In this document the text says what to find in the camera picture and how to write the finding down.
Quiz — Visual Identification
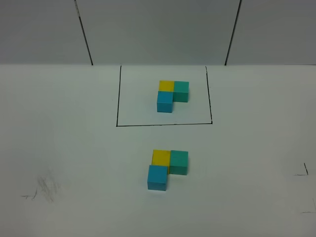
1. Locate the yellow template block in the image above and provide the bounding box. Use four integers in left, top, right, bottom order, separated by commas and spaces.
158, 80, 174, 92

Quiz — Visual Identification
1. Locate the blue template block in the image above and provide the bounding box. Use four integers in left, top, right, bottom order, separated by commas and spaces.
157, 91, 173, 113

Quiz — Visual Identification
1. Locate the green template block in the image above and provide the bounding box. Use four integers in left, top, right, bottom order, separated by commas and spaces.
173, 81, 189, 103

